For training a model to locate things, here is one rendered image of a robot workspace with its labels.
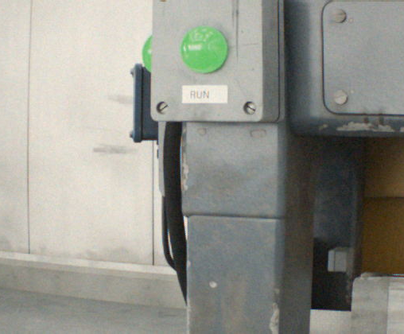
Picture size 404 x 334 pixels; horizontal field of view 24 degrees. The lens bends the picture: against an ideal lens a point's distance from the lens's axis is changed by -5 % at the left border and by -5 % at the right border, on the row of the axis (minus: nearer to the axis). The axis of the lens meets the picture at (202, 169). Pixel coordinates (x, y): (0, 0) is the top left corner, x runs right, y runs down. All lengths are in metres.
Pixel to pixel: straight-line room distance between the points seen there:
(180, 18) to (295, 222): 0.16
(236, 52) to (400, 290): 0.28
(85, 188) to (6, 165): 0.69
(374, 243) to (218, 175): 0.31
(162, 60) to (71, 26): 6.11
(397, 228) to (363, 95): 0.31
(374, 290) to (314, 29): 0.25
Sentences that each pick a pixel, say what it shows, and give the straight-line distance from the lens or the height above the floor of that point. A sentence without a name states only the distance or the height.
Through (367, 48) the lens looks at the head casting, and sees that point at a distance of 0.62.
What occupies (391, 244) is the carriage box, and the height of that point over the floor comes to 1.12.
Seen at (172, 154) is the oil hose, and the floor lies 1.22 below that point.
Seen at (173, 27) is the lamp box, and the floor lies 1.30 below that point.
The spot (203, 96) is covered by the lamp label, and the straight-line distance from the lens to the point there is 0.60.
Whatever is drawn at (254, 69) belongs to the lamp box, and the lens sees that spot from 0.59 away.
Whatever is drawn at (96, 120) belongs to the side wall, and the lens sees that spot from 6.59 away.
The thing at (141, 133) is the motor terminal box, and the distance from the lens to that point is 1.11.
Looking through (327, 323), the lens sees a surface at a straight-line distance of 0.82.
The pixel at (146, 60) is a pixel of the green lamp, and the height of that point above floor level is 1.28.
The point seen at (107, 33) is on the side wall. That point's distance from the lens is 6.58.
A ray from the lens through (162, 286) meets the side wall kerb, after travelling 6.42.
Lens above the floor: 1.24
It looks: 3 degrees down
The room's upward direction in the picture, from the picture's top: straight up
